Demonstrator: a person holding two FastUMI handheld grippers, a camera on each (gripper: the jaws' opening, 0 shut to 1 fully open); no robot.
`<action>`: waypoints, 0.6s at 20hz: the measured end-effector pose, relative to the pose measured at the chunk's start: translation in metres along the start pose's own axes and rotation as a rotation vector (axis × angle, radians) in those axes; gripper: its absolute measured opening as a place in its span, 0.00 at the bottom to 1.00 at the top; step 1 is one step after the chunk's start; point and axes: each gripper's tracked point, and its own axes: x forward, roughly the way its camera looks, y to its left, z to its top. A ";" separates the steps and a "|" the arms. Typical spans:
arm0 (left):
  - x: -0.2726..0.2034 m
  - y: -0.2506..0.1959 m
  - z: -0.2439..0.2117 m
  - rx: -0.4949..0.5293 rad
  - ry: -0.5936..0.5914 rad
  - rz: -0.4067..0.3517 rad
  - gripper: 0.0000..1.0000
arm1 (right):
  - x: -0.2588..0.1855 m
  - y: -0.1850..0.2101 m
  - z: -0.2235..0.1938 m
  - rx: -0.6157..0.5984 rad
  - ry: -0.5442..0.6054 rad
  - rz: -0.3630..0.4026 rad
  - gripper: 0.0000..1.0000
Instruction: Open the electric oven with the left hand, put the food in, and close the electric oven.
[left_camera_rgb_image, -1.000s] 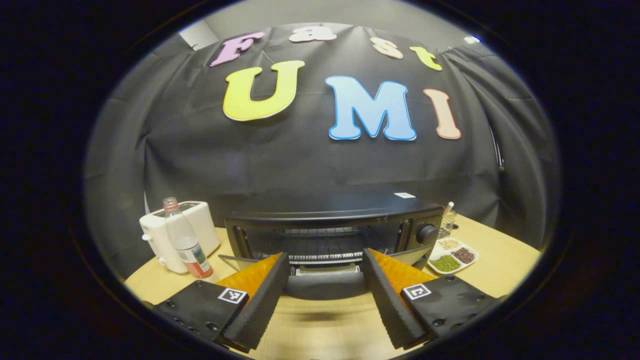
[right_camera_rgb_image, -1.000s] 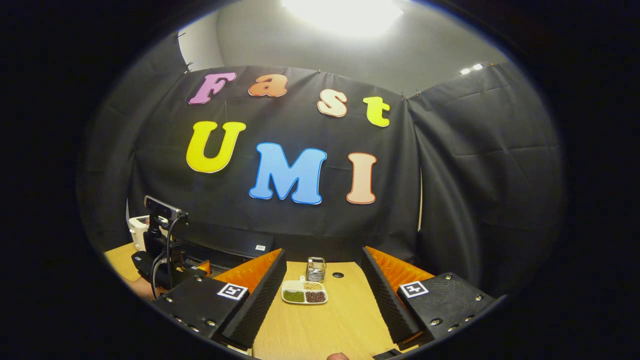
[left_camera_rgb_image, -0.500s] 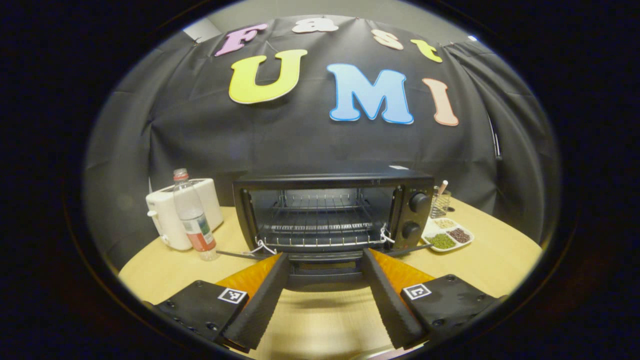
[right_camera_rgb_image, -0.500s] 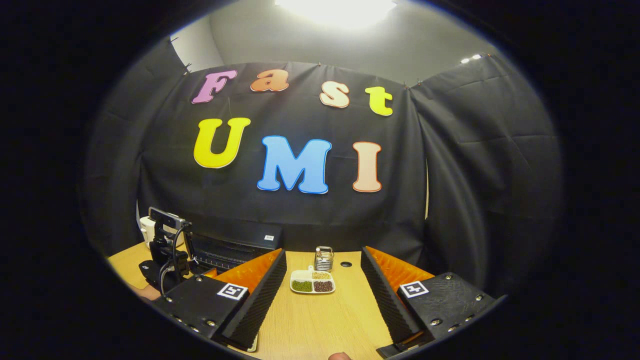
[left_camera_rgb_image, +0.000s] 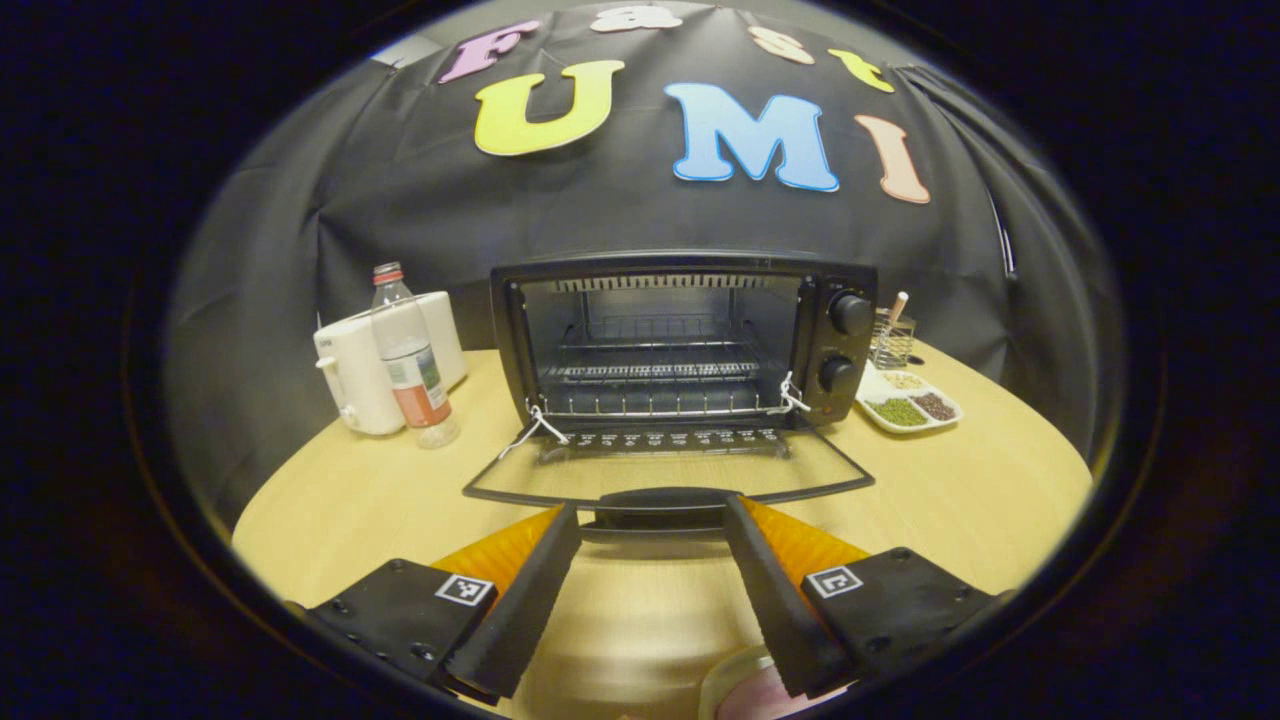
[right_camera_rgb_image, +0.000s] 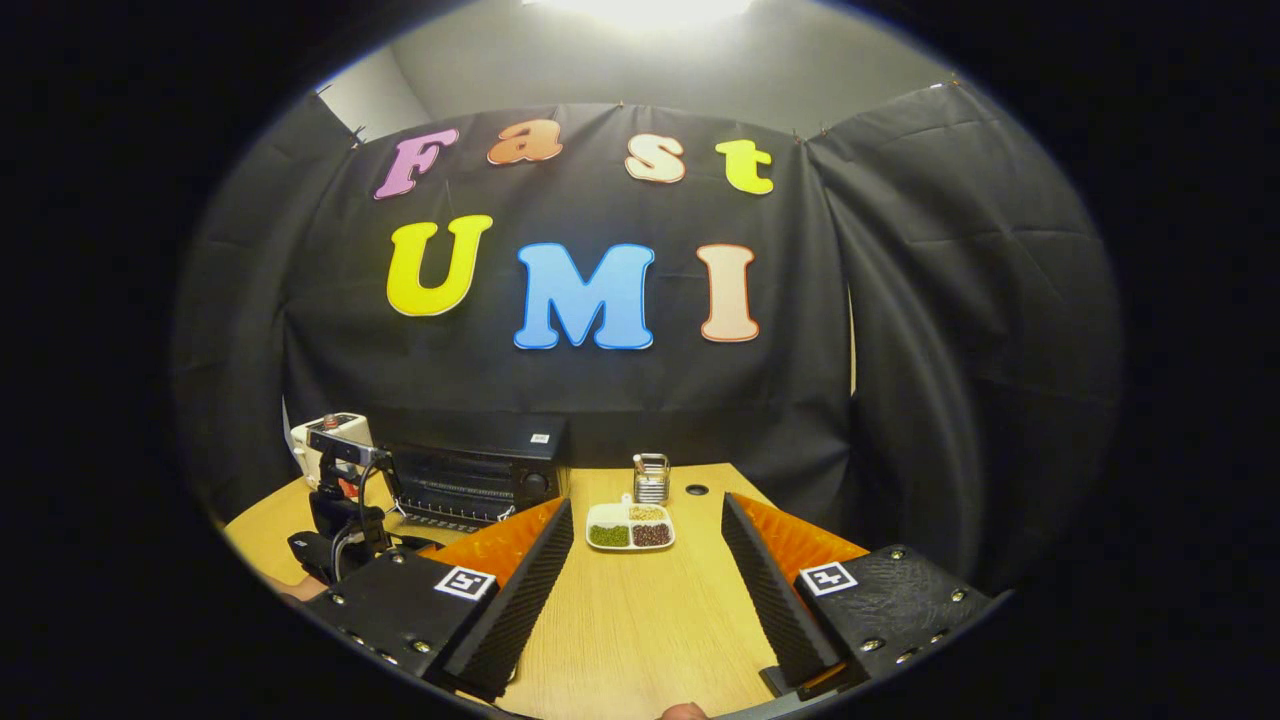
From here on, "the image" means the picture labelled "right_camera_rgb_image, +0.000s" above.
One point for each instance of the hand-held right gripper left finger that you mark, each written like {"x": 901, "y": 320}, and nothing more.
{"x": 520, "y": 600}

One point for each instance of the black electric oven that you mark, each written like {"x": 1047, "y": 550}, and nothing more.
{"x": 470, "y": 470}

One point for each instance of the white divided dish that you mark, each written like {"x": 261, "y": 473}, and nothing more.
{"x": 630, "y": 525}

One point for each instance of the white toaster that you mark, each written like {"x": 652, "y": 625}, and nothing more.
{"x": 310, "y": 445}

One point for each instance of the green beans heap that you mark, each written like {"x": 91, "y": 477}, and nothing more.
{"x": 609, "y": 536}

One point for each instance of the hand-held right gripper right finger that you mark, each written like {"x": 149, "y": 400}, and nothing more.
{"x": 775, "y": 590}

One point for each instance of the yellow beans heap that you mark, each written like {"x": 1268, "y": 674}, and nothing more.
{"x": 647, "y": 513}

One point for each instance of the black backdrop cloth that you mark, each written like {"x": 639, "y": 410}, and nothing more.
{"x": 600, "y": 390}

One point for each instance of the dark red beans heap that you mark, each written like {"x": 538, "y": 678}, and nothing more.
{"x": 651, "y": 535}

